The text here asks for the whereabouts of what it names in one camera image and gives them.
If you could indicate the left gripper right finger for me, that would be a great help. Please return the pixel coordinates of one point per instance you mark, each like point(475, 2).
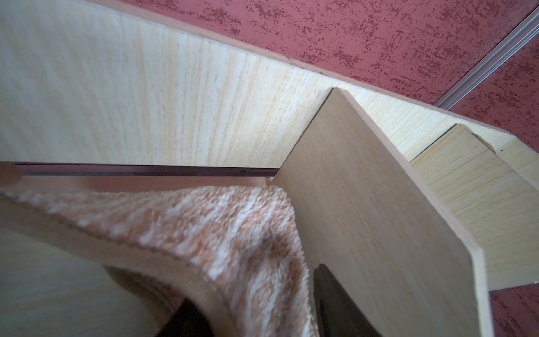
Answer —
point(336, 312)

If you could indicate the light wooden bookshelf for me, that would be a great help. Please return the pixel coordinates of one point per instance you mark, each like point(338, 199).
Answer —
point(417, 212)

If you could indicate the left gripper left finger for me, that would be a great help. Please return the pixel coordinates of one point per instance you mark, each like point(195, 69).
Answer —
point(188, 321)

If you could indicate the right corner aluminium post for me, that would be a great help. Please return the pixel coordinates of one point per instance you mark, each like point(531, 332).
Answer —
point(518, 38)

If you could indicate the pink striped knitted cloth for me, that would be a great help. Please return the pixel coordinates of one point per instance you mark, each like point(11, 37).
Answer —
point(233, 251)

